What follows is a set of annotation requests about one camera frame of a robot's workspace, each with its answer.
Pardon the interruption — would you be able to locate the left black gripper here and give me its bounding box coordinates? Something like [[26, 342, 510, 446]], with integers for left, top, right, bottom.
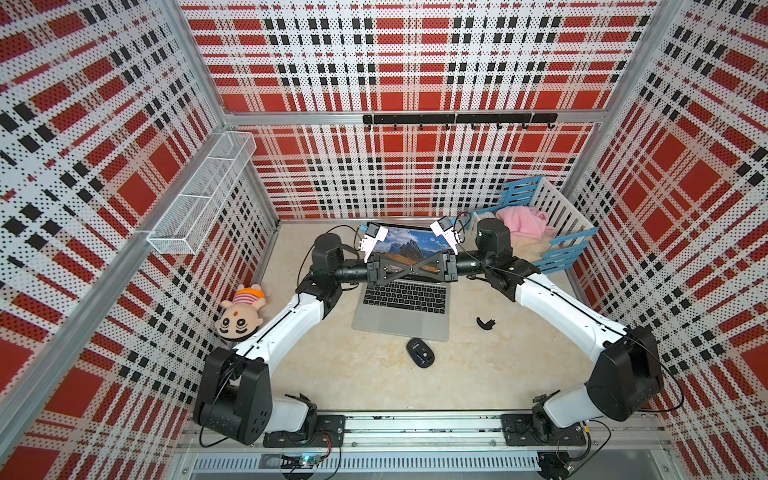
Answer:
[[331, 252, 409, 290]]

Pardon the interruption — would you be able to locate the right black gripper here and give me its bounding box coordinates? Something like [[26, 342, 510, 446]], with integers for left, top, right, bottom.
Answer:
[[412, 250, 493, 282]]

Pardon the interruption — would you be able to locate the black mouse battery cover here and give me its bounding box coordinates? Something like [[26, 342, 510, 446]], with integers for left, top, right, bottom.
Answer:
[[476, 317, 496, 331]]

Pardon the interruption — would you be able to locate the black wireless mouse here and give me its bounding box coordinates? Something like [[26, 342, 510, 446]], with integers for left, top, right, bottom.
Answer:
[[406, 338, 435, 369]]

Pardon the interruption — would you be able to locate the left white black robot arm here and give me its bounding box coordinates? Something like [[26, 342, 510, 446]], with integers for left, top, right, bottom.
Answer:
[[193, 223, 388, 445]]

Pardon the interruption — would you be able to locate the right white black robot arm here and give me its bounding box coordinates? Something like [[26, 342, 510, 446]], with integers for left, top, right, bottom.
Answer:
[[430, 217, 663, 428]]

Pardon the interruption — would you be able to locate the silver open laptop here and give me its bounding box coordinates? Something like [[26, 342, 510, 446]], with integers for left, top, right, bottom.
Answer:
[[352, 223, 454, 342]]

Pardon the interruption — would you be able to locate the cream fluffy cloth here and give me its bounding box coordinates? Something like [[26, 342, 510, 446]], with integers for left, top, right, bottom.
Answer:
[[476, 212, 554, 262]]

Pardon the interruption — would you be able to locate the pink cloth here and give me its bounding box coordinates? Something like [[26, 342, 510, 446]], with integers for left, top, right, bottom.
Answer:
[[495, 206, 556, 241]]

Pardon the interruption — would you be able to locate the white blue slatted crate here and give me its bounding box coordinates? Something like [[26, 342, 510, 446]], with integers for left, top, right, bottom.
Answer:
[[468, 176, 598, 273]]

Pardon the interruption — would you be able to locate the orange plush doll toy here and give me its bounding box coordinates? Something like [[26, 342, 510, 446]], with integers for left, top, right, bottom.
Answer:
[[214, 284, 267, 342]]

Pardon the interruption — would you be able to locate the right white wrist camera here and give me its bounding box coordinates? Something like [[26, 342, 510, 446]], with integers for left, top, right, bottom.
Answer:
[[430, 216, 458, 254]]

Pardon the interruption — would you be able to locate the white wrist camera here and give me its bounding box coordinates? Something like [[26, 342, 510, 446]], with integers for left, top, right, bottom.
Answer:
[[430, 216, 458, 254], [359, 222, 389, 263]]

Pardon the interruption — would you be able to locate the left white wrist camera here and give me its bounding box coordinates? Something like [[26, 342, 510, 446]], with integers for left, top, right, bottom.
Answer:
[[359, 222, 389, 263]]

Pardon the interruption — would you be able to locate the black wall hook rail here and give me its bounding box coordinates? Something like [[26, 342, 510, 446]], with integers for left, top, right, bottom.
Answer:
[[362, 112, 559, 127]]

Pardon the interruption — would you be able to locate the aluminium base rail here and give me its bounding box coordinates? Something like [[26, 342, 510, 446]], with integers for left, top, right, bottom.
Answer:
[[167, 410, 687, 479]]

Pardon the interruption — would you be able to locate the white wire mesh shelf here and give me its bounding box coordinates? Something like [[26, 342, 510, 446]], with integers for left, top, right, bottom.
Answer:
[[148, 131, 256, 255]]

